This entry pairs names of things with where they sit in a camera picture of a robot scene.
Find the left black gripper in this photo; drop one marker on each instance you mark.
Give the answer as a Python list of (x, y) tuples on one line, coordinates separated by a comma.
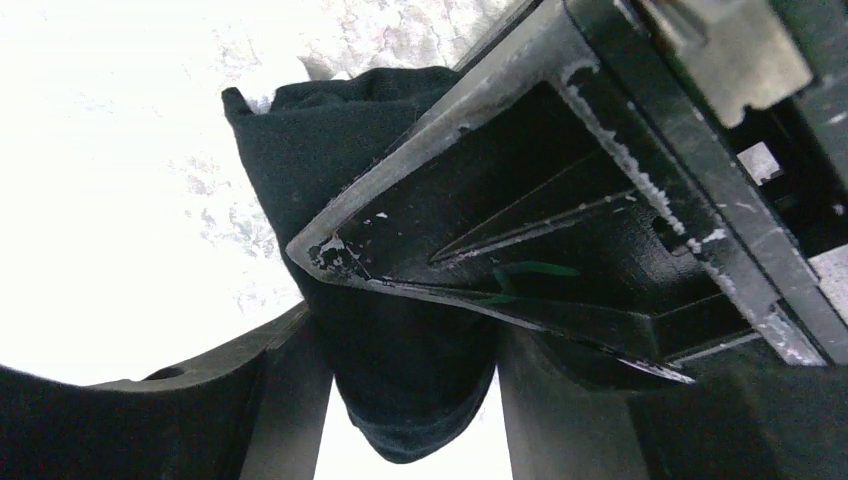
[(709, 108)]

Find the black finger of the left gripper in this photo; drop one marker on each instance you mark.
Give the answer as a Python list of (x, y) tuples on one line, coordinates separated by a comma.
[(501, 200)]

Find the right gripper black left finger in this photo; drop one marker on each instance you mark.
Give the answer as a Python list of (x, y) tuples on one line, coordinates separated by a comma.
[(252, 408)]

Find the black white underwear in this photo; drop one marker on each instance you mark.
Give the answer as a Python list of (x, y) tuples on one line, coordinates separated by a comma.
[(412, 374)]

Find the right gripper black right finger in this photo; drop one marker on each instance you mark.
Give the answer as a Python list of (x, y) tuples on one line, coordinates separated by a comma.
[(744, 423)]

